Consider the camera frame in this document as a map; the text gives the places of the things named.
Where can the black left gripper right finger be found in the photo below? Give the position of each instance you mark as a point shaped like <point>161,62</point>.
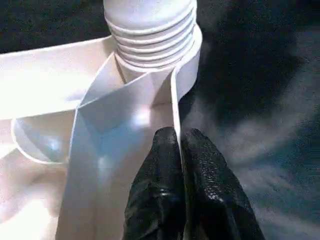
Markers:
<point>210,195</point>

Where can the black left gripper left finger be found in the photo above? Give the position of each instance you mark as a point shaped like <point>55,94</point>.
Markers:
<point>160,190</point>

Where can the white plastic table top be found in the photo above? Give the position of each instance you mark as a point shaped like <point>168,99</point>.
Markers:
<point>75,162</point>

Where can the white plastic table leg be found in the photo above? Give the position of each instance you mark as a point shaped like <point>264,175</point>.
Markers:
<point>150,32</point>

